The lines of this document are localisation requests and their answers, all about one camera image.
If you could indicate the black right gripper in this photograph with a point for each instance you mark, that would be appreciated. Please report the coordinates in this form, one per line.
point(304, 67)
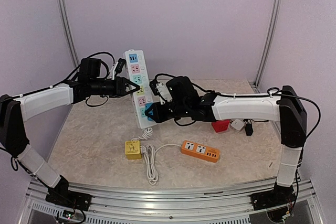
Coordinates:
point(158, 115)

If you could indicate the small circuit board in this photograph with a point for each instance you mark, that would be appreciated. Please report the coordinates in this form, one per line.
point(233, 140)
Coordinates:
point(65, 215)

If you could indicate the long white power strip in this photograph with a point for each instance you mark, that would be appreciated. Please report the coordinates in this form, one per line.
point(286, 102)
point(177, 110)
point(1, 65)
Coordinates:
point(141, 98)

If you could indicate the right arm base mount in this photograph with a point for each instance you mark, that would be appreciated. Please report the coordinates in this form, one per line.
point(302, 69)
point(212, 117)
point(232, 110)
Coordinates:
point(269, 199)

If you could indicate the aluminium corner post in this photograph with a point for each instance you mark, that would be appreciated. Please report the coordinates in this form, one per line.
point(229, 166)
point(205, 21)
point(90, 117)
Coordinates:
point(67, 32)
point(267, 45)

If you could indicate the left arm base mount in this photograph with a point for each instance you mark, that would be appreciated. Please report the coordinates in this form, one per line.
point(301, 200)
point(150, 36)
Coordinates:
point(73, 199)

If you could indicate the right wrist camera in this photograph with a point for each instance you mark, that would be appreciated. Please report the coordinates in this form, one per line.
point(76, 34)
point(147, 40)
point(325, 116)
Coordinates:
point(161, 90)

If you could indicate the right aluminium corner post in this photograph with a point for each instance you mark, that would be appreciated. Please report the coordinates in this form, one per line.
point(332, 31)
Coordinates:
point(267, 45)

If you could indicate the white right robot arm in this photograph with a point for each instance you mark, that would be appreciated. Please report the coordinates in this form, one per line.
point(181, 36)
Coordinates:
point(277, 105)

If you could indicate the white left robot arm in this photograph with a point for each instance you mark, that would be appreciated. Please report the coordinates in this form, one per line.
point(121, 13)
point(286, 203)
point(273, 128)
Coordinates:
point(91, 77)

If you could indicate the white plug adapter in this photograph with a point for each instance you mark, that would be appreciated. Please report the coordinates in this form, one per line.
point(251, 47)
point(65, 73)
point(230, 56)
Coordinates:
point(237, 124)

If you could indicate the black plug with cable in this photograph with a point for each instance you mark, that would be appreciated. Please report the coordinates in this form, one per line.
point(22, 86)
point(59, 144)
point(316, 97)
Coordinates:
point(249, 125)

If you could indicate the blue plug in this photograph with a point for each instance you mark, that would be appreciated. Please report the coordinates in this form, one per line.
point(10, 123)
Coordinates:
point(149, 112)

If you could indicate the orange power strip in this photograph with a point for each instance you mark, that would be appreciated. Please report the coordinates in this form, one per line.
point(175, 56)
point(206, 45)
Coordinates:
point(200, 151)

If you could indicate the yellow cube socket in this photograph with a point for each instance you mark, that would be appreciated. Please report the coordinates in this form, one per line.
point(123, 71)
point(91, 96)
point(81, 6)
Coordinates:
point(132, 150)

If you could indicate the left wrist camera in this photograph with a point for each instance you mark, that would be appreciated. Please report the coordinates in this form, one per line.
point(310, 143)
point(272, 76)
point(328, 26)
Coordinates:
point(116, 69)

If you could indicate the red cube socket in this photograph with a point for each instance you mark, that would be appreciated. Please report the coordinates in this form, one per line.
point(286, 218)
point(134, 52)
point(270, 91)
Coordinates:
point(220, 126)

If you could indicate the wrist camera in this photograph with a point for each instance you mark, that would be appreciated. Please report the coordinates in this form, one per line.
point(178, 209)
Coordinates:
point(161, 90)
point(116, 69)

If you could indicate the left aluminium corner post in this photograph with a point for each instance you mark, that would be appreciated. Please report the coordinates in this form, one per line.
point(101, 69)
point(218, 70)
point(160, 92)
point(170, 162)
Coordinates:
point(67, 32)

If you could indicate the aluminium front rail frame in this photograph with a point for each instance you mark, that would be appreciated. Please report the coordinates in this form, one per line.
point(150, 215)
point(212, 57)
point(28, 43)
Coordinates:
point(195, 205)

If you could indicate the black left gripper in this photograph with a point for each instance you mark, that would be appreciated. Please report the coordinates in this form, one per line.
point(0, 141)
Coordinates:
point(119, 87)

